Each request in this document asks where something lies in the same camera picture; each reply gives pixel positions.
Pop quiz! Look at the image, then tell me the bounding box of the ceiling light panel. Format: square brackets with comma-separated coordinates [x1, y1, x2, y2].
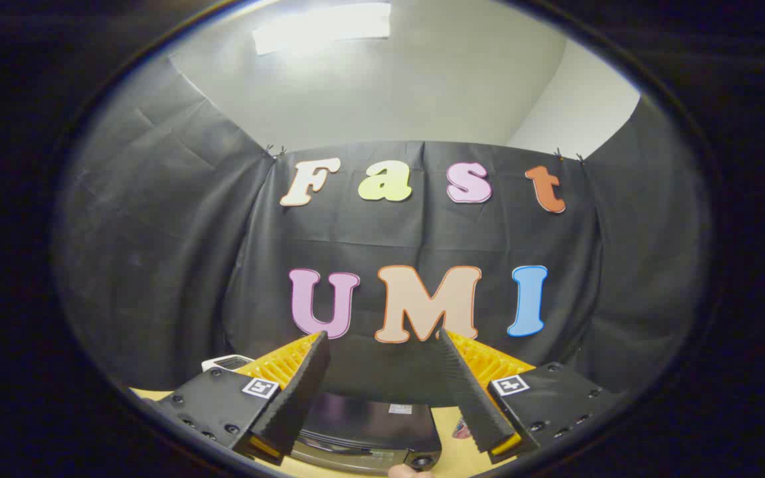
[252, 2, 392, 56]

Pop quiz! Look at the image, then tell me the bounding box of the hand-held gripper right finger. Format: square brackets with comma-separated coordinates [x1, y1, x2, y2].
[436, 328, 623, 465]

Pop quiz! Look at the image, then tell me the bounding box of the black backdrop cloth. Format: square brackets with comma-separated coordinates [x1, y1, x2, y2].
[50, 56, 715, 407]

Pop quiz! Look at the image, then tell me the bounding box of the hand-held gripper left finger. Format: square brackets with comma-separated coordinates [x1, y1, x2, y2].
[147, 330, 331, 466]

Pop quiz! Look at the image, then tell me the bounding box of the small white toaster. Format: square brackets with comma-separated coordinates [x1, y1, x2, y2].
[201, 355, 256, 373]

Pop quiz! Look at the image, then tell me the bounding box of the black toaster oven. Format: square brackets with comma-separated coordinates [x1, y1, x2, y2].
[288, 390, 444, 476]

